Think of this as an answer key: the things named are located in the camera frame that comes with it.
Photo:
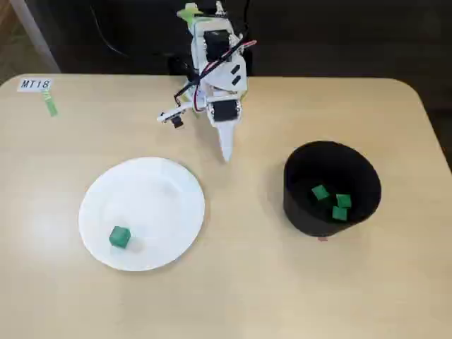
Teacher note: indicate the white metal pole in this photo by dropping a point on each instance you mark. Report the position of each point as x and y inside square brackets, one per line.
[35, 33]

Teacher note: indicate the black pot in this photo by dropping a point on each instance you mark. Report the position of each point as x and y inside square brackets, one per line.
[300, 212]

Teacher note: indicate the green cube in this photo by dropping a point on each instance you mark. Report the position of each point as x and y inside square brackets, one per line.
[343, 200]
[320, 193]
[339, 213]
[120, 237]

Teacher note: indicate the pink tape marker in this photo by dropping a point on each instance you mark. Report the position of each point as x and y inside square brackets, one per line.
[323, 239]

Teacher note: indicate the white paper plate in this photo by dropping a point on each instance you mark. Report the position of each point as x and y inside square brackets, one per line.
[155, 197]

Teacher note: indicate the green tape strip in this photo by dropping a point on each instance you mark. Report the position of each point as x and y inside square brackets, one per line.
[50, 104]

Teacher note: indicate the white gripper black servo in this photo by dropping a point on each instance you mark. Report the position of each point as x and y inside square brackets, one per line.
[224, 111]

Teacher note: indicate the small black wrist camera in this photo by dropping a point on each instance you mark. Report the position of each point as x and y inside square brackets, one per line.
[176, 121]

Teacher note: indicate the white MT18 label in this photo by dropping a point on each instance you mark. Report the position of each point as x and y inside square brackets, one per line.
[34, 84]

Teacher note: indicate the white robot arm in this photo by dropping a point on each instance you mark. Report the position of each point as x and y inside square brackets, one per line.
[219, 74]

